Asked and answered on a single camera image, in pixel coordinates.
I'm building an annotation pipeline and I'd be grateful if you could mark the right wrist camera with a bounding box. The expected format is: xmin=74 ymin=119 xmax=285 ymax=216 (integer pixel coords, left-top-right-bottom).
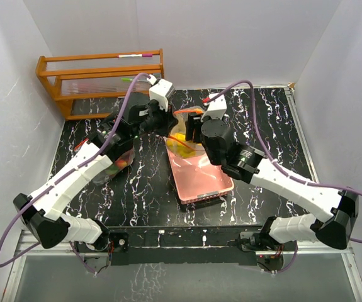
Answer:
xmin=201 ymin=93 xmax=227 ymax=122

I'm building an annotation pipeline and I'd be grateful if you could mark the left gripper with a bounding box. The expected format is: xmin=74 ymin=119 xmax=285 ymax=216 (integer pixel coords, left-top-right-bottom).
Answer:
xmin=132 ymin=99 xmax=179 ymax=140

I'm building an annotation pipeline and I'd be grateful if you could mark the pink white marker pen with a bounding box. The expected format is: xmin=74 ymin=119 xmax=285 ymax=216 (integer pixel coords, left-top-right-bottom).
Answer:
xmin=117 ymin=53 xmax=154 ymax=59

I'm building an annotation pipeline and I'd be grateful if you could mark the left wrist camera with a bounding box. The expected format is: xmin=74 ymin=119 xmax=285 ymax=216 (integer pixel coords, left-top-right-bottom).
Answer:
xmin=149 ymin=79 xmax=175 ymax=112

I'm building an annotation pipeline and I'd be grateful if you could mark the pink plastic basket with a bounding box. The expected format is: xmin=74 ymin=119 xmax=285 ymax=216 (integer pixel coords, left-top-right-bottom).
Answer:
xmin=167 ymin=149 xmax=234 ymax=204

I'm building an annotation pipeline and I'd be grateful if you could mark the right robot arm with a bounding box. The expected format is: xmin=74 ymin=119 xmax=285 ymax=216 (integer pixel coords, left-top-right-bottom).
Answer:
xmin=185 ymin=113 xmax=359 ymax=250

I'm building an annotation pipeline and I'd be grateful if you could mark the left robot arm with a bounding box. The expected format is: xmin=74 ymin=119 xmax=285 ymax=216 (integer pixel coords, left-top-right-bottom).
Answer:
xmin=13 ymin=92 xmax=178 ymax=251

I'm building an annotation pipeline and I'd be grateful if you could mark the yellow mango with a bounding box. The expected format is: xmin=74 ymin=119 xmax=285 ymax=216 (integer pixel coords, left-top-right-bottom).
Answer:
xmin=166 ymin=133 xmax=198 ymax=159

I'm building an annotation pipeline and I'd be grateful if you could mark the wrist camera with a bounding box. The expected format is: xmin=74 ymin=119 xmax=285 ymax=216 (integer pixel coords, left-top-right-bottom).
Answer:
xmin=201 ymin=93 xmax=227 ymax=122
xmin=149 ymin=79 xmax=175 ymax=112

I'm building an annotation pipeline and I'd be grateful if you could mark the black base bar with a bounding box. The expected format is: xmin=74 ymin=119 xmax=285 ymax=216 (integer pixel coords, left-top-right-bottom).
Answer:
xmin=106 ymin=226 xmax=277 ymax=266

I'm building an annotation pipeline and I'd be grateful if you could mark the clear zip bag orange zipper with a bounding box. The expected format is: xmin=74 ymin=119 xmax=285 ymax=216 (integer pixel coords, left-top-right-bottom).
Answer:
xmin=70 ymin=138 xmax=135 ymax=185

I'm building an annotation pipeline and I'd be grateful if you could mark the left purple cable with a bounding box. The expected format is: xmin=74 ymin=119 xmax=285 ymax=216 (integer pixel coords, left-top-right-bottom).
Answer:
xmin=0 ymin=72 xmax=158 ymax=269

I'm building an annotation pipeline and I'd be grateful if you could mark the wooden shelf rack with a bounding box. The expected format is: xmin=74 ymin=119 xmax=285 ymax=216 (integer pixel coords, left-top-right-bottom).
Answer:
xmin=35 ymin=48 xmax=164 ymax=120

